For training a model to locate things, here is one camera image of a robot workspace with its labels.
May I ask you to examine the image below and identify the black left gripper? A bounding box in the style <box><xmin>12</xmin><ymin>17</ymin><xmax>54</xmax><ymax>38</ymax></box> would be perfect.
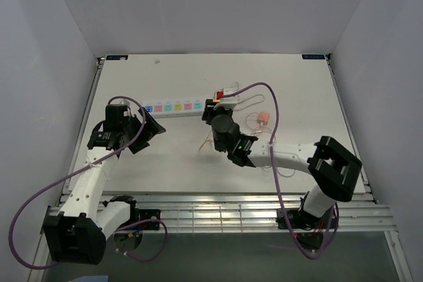
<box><xmin>121</xmin><ymin>107</ymin><xmax>165</xmax><ymax>154</ymax></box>

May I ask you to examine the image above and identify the white colourful power strip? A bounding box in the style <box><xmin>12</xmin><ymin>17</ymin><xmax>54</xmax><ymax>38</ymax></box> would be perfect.
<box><xmin>141</xmin><ymin>96</ymin><xmax>208</xmax><ymax>119</ymax></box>

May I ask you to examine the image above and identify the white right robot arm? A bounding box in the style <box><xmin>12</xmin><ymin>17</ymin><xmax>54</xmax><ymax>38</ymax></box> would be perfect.
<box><xmin>202</xmin><ymin>99</ymin><xmax>362</xmax><ymax>227</ymax></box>

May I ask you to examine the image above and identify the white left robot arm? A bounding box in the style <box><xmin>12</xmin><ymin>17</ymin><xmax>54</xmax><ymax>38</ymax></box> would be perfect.
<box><xmin>43</xmin><ymin>104</ymin><xmax>165</xmax><ymax>265</ymax></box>

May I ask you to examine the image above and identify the pink charger plug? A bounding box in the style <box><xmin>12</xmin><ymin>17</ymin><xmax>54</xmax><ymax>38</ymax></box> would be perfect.
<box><xmin>256</xmin><ymin>112</ymin><xmax>270</xmax><ymax>126</ymax></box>

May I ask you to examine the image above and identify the blue label left corner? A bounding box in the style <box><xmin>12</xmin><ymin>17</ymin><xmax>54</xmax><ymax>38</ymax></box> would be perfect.
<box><xmin>106</xmin><ymin>55</ymin><xmax>128</xmax><ymax>61</ymax></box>

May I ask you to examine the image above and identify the blue label corner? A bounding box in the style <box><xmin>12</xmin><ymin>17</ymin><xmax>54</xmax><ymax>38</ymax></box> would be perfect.
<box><xmin>106</xmin><ymin>55</ymin><xmax>128</xmax><ymax>61</ymax></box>
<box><xmin>301</xmin><ymin>54</ymin><xmax>326</xmax><ymax>60</ymax></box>

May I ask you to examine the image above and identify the blue label right corner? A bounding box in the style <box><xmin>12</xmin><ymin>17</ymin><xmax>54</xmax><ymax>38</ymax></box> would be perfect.
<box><xmin>301</xmin><ymin>54</ymin><xmax>326</xmax><ymax>60</ymax></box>

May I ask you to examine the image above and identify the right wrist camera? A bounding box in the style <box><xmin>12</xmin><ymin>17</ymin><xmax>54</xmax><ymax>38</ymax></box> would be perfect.
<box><xmin>213</xmin><ymin>88</ymin><xmax>239</xmax><ymax>110</ymax></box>

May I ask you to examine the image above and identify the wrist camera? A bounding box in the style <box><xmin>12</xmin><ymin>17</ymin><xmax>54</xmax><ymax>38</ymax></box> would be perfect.
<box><xmin>116</xmin><ymin>98</ymin><xmax>132</xmax><ymax>117</ymax></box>
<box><xmin>213</xmin><ymin>88</ymin><xmax>239</xmax><ymax>110</ymax></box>

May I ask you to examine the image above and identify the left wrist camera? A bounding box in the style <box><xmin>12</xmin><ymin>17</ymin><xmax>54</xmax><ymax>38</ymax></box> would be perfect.
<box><xmin>116</xmin><ymin>98</ymin><xmax>132</xmax><ymax>117</ymax></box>

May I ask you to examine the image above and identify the white power strip cord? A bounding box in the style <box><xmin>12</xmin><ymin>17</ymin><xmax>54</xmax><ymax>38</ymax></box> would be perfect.
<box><xmin>231</xmin><ymin>81</ymin><xmax>266</xmax><ymax>112</ymax></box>

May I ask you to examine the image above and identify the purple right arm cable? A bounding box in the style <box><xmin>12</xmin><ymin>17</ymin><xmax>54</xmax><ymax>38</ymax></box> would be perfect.
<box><xmin>223</xmin><ymin>81</ymin><xmax>340</xmax><ymax>260</ymax></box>

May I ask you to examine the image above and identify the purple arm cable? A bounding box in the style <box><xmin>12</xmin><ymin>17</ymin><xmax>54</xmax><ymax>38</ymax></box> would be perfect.
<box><xmin>8</xmin><ymin>96</ymin><xmax>170</xmax><ymax>269</ymax></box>
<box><xmin>223</xmin><ymin>81</ymin><xmax>340</xmax><ymax>260</ymax></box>

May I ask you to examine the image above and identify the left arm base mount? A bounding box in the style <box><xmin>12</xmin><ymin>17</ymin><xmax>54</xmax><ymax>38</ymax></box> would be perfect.
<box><xmin>108</xmin><ymin>195</ymin><xmax>162</xmax><ymax>232</ymax></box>

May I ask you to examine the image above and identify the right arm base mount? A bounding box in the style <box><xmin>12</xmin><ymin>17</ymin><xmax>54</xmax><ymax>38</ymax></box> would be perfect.
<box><xmin>285</xmin><ymin>194</ymin><xmax>339</xmax><ymax>232</ymax></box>

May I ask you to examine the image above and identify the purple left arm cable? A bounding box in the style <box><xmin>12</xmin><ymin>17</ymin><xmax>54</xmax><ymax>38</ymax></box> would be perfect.
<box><xmin>8</xmin><ymin>96</ymin><xmax>170</xmax><ymax>269</ymax></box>

